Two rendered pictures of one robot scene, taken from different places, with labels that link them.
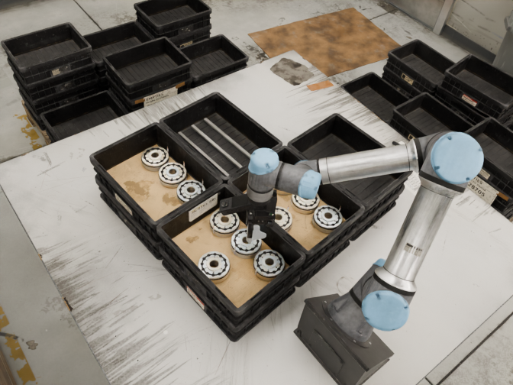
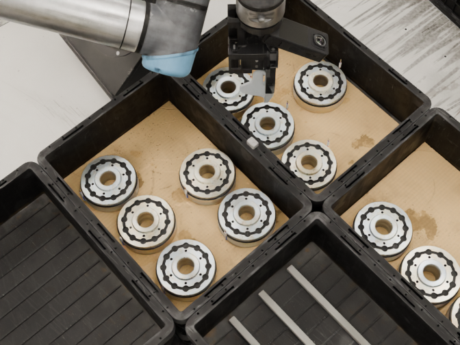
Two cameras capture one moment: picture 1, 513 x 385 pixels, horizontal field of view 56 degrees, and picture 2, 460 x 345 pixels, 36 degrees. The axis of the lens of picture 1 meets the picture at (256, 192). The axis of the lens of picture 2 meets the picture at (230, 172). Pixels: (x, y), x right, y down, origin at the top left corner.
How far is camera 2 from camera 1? 1.59 m
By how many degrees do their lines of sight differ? 66
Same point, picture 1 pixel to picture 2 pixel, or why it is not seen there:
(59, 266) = not seen: outside the picture
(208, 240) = (333, 141)
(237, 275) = (280, 83)
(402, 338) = (28, 61)
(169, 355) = (365, 35)
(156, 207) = (443, 205)
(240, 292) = not seen: hidden behind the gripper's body
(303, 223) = (157, 181)
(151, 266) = not seen: hidden behind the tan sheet
